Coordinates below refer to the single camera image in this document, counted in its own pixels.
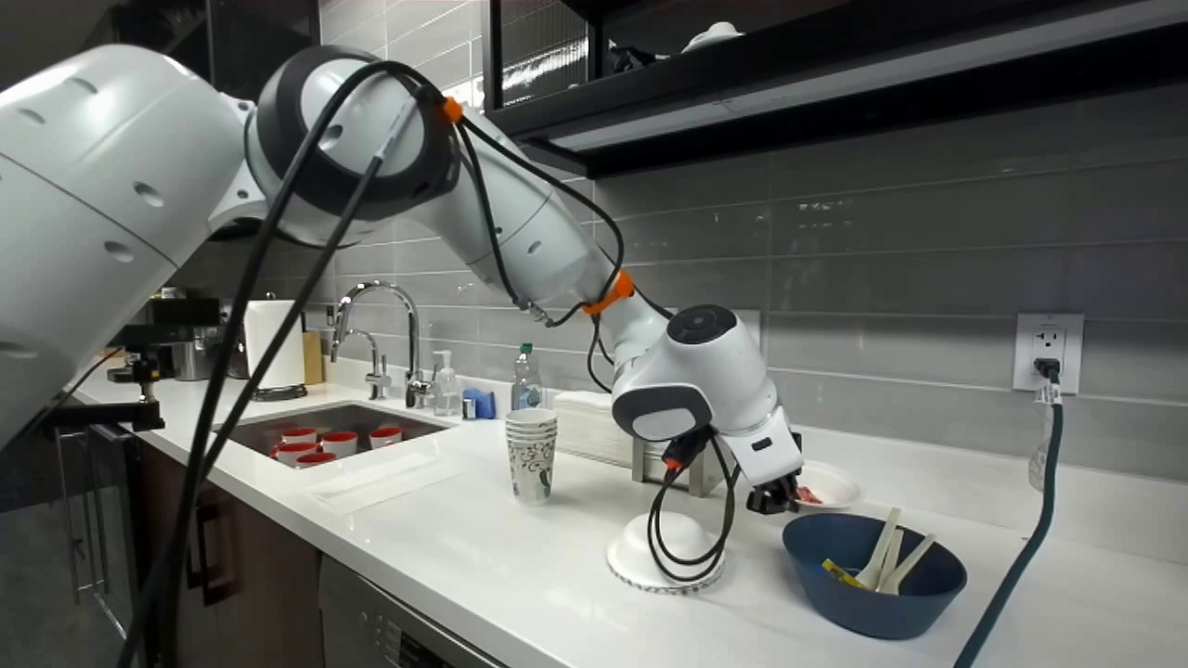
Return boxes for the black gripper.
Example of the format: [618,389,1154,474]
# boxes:
[742,474,808,520]

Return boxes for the dark blue bowl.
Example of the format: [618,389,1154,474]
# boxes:
[779,514,972,646]

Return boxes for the upturned ribbed white bowl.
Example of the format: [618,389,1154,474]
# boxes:
[600,510,732,599]

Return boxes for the small yellow sachet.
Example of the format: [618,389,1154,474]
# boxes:
[821,557,873,594]

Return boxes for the white stick sachet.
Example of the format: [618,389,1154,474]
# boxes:
[878,531,943,599]
[857,510,910,594]

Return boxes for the grey metal napkin box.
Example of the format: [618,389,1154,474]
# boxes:
[628,433,726,500]

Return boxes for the stack of printed paper cups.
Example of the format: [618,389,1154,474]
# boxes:
[501,406,565,506]

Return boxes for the green-capped water bottle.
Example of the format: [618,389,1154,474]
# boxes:
[508,337,547,415]

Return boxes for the small blue container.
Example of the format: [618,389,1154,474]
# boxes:
[458,382,501,427]

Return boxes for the clear soap dispenser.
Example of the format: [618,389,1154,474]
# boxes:
[427,344,462,419]

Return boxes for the chrome kitchen faucet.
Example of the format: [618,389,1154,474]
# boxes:
[324,279,432,412]

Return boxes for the steel dishwasher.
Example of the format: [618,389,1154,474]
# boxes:
[315,552,501,668]

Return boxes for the black upper cabinet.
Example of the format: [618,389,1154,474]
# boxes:
[481,0,1188,179]

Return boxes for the brown lower cabinet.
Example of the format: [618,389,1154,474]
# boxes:
[127,441,325,668]

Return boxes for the steel kitchen sink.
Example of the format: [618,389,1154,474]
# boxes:
[220,399,453,473]

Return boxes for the dark coffee machine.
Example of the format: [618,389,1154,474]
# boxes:
[109,285,243,385]

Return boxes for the orange forearm cable strap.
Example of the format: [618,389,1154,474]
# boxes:
[580,266,641,325]

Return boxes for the green power cable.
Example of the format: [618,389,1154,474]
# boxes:
[950,354,1070,668]

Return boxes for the white wall outlet with plug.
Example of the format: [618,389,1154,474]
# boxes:
[1009,310,1087,400]

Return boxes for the black cabinet handle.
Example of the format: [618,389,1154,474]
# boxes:
[177,490,242,610]

